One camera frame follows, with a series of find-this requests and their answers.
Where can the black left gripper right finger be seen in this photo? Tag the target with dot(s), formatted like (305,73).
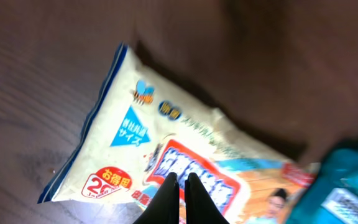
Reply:
(200,209)

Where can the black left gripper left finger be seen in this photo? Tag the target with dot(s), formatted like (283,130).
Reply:
(164,207)

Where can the wet wipes pack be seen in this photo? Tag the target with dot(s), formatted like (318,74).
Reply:
(144,127)

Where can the teal mouthwash bottle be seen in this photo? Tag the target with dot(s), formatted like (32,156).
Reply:
(333,196)

